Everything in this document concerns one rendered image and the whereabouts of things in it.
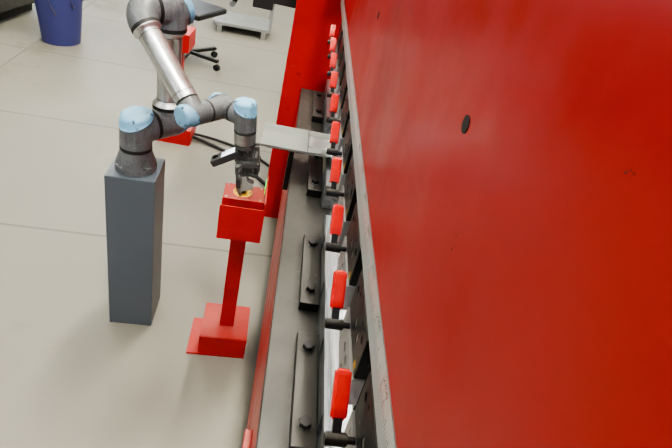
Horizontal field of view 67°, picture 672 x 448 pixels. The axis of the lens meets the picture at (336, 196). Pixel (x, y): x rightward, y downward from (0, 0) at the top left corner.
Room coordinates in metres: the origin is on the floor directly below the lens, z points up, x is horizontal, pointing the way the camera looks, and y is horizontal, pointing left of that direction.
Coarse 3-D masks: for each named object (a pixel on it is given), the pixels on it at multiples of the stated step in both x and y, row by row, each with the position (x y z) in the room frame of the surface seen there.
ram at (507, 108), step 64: (384, 0) 1.16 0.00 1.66; (448, 0) 0.65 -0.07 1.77; (512, 0) 0.46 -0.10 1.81; (576, 0) 0.35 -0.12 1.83; (640, 0) 0.29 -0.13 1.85; (384, 64) 0.95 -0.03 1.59; (448, 64) 0.57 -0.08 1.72; (512, 64) 0.41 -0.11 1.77; (576, 64) 0.32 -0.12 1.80; (640, 64) 0.26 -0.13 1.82; (384, 128) 0.79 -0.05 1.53; (448, 128) 0.49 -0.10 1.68; (512, 128) 0.36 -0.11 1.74; (576, 128) 0.29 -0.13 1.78; (640, 128) 0.24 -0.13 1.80; (384, 192) 0.66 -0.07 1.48; (448, 192) 0.43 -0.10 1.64; (512, 192) 0.32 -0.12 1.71; (576, 192) 0.26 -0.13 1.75; (640, 192) 0.22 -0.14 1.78; (384, 256) 0.56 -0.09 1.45; (448, 256) 0.38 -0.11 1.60; (512, 256) 0.29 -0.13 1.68; (576, 256) 0.23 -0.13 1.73; (640, 256) 0.20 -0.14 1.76; (384, 320) 0.47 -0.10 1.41; (448, 320) 0.33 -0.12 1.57; (512, 320) 0.25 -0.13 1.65; (576, 320) 0.21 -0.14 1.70; (640, 320) 0.18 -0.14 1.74; (448, 384) 0.28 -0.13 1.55; (512, 384) 0.22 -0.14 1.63; (576, 384) 0.18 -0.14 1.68; (640, 384) 0.16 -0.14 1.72
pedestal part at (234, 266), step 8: (232, 240) 1.53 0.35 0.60; (232, 248) 1.53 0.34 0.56; (240, 248) 1.53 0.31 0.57; (232, 256) 1.53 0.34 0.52; (240, 256) 1.53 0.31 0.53; (232, 264) 1.53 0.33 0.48; (240, 264) 1.54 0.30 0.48; (232, 272) 1.53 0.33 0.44; (240, 272) 1.54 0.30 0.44; (232, 280) 1.53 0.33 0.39; (224, 288) 1.53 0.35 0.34; (232, 288) 1.53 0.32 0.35; (224, 296) 1.53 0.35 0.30; (232, 296) 1.53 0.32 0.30; (224, 304) 1.53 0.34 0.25; (232, 304) 1.53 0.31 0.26; (224, 312) 1.53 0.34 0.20; (232, 312) 1.54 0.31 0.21; (224, 320) 1.53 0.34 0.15; (232, 320) 1.54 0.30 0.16
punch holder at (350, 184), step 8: (352, 160) 1.02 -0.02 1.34; (352, 168) 0.99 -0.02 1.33; (352, 176) 0.96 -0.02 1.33; (344, 184) 1.04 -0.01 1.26; (352, 184) 0.93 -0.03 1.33; (344, 192) 1.01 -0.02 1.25; (352, 192) 0.91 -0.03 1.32; (344, 200) 0.98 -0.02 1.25; (352, 200) 0.90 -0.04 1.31; (344, 208) 0.95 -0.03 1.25; (352, 208) 0.90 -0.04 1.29; (344, 216) 0.92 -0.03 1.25; (344, 224) 0.90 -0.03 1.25; (344, 232) 0.90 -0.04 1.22
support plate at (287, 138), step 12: (264, 132) 1.70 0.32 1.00; (276, 132) 1.73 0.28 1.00; (288, 132) 1.75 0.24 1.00; (300, 132) 1.78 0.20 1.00; (312, 132) 1.81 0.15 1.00; (264, 144) 1.62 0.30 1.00; (276, 144) 1.64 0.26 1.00; (288, 144) 1.66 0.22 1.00; (300, 144) 1.68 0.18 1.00; (324, 156) 1.65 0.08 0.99
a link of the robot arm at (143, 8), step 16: (144, 0) 1.60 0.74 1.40; (128, 16) 1.56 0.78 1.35; (144, 16) 1.56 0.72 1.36; (160, 16) 1.63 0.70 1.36; (144, 32) 1.54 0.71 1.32; (160, 32) 1.57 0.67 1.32; (144, 48) 1.53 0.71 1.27; (160, 48) 1.52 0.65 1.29; (160, 64) 1.49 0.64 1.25; (176, 64) 1.51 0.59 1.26; (176, 80) 1.47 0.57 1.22; (176, 96) 1.44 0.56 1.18; (192, 96) 1.45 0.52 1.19; (176, 112) 1.41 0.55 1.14; (192, 112) 1.41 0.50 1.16; (208, 112) 1.45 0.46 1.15
